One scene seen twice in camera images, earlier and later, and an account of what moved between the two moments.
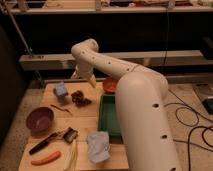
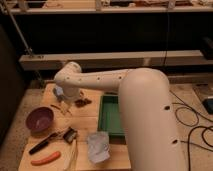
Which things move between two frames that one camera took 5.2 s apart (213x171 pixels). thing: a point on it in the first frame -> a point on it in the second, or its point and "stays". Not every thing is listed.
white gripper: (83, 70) -> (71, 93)
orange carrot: (50, 159) stays
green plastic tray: (108, 118) stays
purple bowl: (39, 119) stays
